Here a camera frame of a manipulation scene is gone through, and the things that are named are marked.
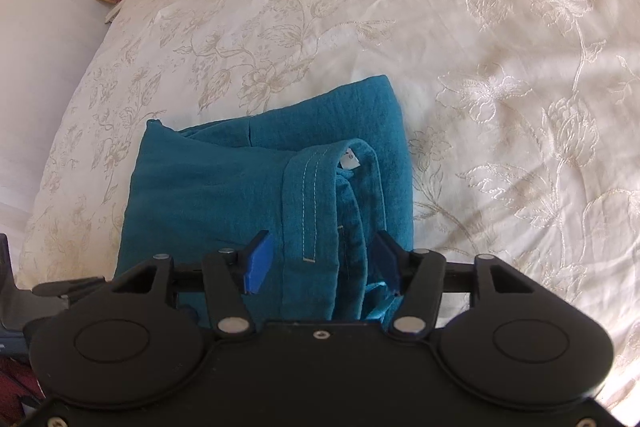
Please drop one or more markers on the cream embroidered bedspread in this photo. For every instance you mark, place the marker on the cream embroidered bedspread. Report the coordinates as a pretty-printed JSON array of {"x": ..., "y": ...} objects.
[{"x": 450, "y": 57}]

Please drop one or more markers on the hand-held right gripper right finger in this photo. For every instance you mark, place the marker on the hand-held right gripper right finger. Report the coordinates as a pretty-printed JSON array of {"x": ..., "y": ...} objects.
[{"x": 388, "y": 266}]

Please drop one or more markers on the wooden nightstand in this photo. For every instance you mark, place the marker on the wooden nightstand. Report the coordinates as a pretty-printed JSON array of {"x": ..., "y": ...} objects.
[{"x": 111, "y": 4}]

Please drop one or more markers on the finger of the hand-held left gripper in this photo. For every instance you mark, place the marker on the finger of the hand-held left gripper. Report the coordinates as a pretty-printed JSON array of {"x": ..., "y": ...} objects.
[{"x": 65, "y": 288}]

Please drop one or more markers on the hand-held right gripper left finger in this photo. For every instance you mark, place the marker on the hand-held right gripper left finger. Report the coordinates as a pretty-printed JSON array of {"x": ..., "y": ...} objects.
[{"x": 257, "y": 266}]

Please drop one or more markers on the dark red patterned cloth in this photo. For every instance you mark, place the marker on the dark red patterned cloth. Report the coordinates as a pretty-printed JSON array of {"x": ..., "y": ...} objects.
[{"x": 15, "y": 387}]

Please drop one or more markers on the teal pants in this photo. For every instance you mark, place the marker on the teal pants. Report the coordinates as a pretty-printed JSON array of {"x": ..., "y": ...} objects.
[{"x": 210, "y": 187}]

